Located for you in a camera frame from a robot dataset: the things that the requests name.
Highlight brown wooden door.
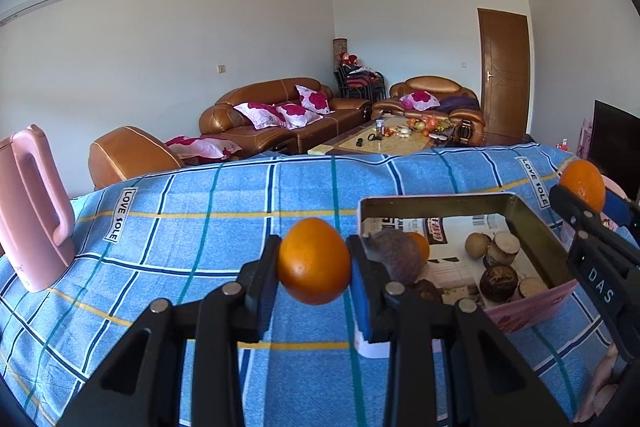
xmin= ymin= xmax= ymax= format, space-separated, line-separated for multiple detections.
xmin=477 ymin=8 xmax=531 ymax=140

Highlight pile of assorted fruit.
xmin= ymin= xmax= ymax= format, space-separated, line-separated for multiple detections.
xmin=407 ymin=117 xmax=451 ymax=135

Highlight orange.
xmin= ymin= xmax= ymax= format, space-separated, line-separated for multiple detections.
xmin=559 ymin=159 xmax=607 ymax=214
xmin=407 ymin=232 xmax=431 ymax=260
xmin=276 ymin=217 xmax=352 ymax=305

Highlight tan round fruit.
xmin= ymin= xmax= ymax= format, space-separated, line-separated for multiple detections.
xmin=465 ymin=232 xmax=492 ymax=259

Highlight person's right hand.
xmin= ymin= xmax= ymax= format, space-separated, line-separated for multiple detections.
xmin=575 ymin=342 xmax=632 ymax=423

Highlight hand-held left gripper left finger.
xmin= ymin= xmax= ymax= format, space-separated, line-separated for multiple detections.
xmin=60 ymin=234 xmax=283 ymax=427

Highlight pink tin box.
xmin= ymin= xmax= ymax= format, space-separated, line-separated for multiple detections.
xmin=352 ymin=193 xmax=579 ymax=359

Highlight cut sugarcane piece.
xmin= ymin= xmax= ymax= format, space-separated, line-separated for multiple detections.
xmin=518 ymin=277 xmax=550 ymax=299

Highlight small jar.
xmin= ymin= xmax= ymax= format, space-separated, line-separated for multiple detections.
xmin=483 ymin=231 xmax=522 ymax=267

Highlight coffee table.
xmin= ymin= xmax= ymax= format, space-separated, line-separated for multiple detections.
xmin=307 ymin=117 xmax=458 ymax=156

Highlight brown leather sofa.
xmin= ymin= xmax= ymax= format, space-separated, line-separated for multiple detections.
xmin=198 ymin=78 xmax=373 ymax=152

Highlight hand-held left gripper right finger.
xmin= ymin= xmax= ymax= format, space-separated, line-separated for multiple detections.
xmin=347 ymin=234 xmax=571 ymax=427

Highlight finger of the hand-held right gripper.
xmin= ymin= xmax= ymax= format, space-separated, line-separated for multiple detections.
xmin=549 ymin=184 xmax=618 ymax=249
xmin=602 ymin=192 xmax=640 ymax=229

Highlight brown leather footstool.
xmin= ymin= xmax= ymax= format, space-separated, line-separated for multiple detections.
xmin=88 ymin=125 xmax=185 ymax=191

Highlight printed paper liner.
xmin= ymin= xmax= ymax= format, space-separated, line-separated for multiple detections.
xmin=370 ymin=214 xmax=551 ymax=303

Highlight floral pillow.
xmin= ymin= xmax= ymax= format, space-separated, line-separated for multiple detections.
xmin=399 ymin=90 xmax=441 ymax=110
xmin=275 ymin=103 xmax=324 ymax=128
xmin=295 ymin=84 xmax=335 ymax=115
xmin=234 ymin=103 xmax=288 ymax=130

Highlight brown leather armchair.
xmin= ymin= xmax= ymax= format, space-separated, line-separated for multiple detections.
xmin=371 ymin=76 xmax=487 ymax=146

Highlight purple blanket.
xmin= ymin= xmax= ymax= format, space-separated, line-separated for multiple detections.
xmin=440 ymin=96 xmax=481 ymax=112

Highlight blue checked cloth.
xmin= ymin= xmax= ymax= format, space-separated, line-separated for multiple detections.
xmin=0 ymin=142 xmax=640 ymax=427

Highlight pink carton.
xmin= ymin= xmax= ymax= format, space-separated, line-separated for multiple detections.
xmin=576 ymin=118 xmax=593 ymax=158

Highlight stacked dark chairs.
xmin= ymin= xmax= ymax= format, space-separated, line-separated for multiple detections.
xmin=336 ymin=66 xmax=387 ymax=102

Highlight pink electric kettle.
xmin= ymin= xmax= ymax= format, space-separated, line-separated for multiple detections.
xmin=0 ymin=123 xmax=77 ymax=294

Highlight black television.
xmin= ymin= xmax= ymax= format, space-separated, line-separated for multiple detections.
xmin=589 ymin=99 xmax=640 ymax=202

